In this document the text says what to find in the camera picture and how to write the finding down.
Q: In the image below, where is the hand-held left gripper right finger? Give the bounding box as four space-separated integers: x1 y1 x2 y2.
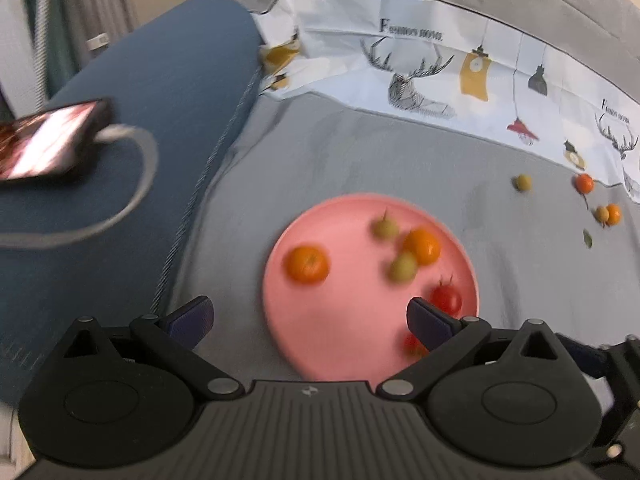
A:
376 297 571 402

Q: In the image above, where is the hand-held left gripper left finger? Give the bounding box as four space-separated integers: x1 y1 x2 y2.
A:
50 296 246 402

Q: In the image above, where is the pink plate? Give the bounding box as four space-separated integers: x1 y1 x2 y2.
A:
262 192 481 383

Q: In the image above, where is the red cherry tomato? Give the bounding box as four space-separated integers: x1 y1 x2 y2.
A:
430 275 463 316
402 331 430 359

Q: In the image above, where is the black smartphone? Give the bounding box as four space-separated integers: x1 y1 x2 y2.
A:
0 100 113 181

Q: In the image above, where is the large orange mandarin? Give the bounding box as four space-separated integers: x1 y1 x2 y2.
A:
283 244 331 285

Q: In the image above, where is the grey printed bedsheet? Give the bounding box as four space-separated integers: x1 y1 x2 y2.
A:
165 0 640 386

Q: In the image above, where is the white charging cable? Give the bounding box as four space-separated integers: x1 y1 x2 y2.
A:
0 124 160 250

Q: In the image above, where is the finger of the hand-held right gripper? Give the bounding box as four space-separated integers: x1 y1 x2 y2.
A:
554 332 640 381

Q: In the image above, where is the blue sofa armrest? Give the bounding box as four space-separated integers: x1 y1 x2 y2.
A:
0 0 266 406

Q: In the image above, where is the small orange with stem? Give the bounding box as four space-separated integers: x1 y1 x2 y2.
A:
575 173 596 209

